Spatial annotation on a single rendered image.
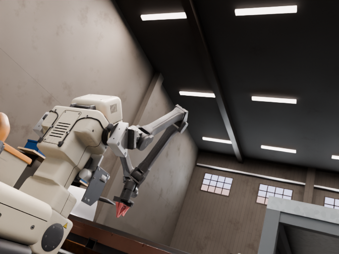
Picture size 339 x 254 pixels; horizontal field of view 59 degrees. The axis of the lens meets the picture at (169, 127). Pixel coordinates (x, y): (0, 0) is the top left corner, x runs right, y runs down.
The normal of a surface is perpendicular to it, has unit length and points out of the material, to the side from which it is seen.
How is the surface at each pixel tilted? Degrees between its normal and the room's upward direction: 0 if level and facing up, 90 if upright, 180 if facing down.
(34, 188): 82
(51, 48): 90
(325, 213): 90
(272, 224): 90
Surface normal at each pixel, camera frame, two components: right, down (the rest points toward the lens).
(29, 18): 0.88, 0.11
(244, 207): -0.33, -0.51
